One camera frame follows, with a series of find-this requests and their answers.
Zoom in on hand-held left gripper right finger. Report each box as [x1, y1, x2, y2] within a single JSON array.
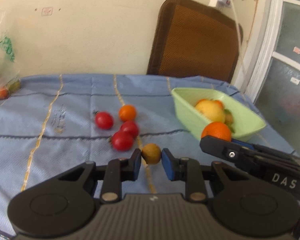
[[161, 148, 255, 203]]

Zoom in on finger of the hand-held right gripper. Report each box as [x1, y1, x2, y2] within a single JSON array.
[[199, 135, 243, 165], [231, 139, 258, 153]]

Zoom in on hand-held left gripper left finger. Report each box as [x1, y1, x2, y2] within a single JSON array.
[[40, 149, 142, 204]]

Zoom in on large yellow grapefruit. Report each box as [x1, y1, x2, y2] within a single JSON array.
[[195, 99, 226, 123]]

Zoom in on light green plastic basket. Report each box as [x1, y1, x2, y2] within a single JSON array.
[[171, 87, 267, 142]]

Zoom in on red cherry tomato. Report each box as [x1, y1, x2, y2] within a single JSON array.
[[111, 131, 135, 151], [120, 120, 140, 138], [95, 111, 114, 130]]

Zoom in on small orange mandarin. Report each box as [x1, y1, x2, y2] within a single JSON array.
[[118, 105, 137, 122]]

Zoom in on blue striped tablecloth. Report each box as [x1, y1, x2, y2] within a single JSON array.
[[0, 74, 297, 238]]

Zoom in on white framed glass door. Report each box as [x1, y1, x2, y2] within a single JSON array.
[[234, 0, 300, 158]]

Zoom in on brown chair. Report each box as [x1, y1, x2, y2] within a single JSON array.
[[147, 0, 244, 83]]

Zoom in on clear plastic bag green print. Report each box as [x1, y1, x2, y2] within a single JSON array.
[[0, 7, 22, 102]]

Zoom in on white charger cable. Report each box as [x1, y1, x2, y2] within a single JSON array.
[[227, 0, 249, 77]]

